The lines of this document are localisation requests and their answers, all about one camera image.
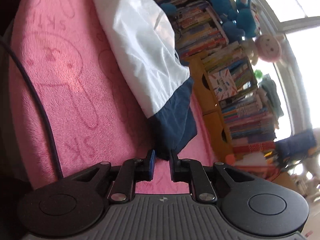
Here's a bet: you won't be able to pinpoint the folded green towels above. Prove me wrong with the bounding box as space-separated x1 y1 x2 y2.
259 74 284 120

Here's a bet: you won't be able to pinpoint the blue whale plush toy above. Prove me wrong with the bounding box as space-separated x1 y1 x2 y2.
209 0 245 43

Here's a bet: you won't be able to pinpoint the row of upright books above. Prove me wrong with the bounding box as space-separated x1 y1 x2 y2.
154 0 278 155

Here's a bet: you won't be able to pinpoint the blue round ball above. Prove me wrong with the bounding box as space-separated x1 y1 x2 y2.
159 3 177 16

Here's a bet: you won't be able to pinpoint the black cable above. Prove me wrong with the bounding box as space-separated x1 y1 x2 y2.
0 39 65 181

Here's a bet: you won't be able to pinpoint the white colourful stationery box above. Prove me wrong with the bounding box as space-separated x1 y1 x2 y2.
208 68 238 101

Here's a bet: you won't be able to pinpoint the pink hooded rabbit plush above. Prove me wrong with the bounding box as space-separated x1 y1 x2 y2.
241 34 285 66

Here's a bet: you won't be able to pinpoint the wooden desktop drawer shelf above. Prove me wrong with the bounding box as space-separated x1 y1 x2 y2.
186 56 233 161

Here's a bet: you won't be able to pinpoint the white navy zip jacket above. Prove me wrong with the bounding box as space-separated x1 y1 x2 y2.
93 0 197 160

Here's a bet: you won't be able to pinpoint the dark blue poster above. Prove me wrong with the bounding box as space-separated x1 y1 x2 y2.
275 129 317 159

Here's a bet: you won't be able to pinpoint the blue doraemon plush toy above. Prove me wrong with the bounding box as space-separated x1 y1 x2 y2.
235 0 260 38

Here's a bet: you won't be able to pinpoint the pink house shaped box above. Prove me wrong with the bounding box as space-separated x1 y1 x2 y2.
225 152 280 181

